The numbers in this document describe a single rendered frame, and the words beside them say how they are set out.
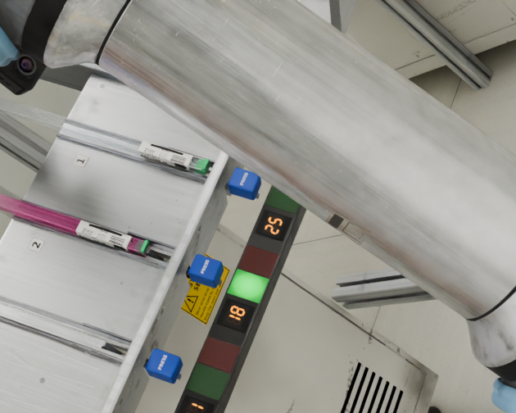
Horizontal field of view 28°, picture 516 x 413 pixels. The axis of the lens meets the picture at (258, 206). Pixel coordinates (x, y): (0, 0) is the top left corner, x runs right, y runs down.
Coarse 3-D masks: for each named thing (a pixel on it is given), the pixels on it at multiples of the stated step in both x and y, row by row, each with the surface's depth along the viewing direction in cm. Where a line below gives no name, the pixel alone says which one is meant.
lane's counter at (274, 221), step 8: (264, 216) 111; (272, 216) 111; (280, 216) 111; (264, 224) 110; (272, 224) 110; (280, 224) 110; (288, 224) 110; (256, 232) 110; (264, 232) 110; (272, 232) 110; (280, 232) 110; (280, 240) 109
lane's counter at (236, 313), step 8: (224, 304) 106; (232, 304) 106; (240, 304) 106; (224, 312) 106; (232, 312) 106; (240, 312) 106; (248, 312) 106; (224, 320) 105; (232, 320) 105; (240, 320) 105; (248, 320) 105; (232, 328) 105; (240, 328) 105
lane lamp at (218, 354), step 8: (208, 344) 104; (216, 344) 104; (224, 344) 104; (232, 344) 104; (208, 352) 104; (216, 352) 104; (224, 352) 104; (232, 352) 104; (200, 360) 104; (208, 360) 104; (216, 360) 103; (224, 360) 103; (232, 360) 103; (216, 368) 103; (224, 368) 103; (232, 368) 103
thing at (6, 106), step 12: (0, 108) 117; (12, 108) 116; (24, 108) 116; (36, 108) 116; (36, 120) 116; (48, 120) 115; (60, 120) 115; (72, 120) 115; (72, 132) 115; (84, 132) 114; (96, 132) 114; (108, 132) 114; (108, 144) 114; (120, 144) 113; (132, 144) 113; (192, 156) 112; (192, 168) 111
